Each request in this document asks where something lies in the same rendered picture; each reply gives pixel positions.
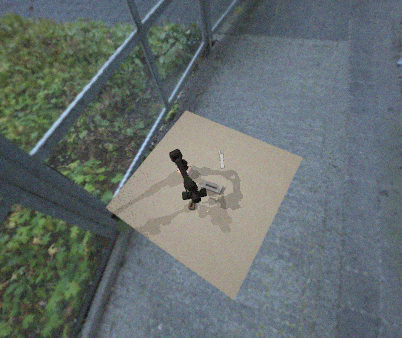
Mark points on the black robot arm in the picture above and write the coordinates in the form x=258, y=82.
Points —
x=189, y=184

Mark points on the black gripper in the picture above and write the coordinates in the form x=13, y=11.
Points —
x=202, y=193

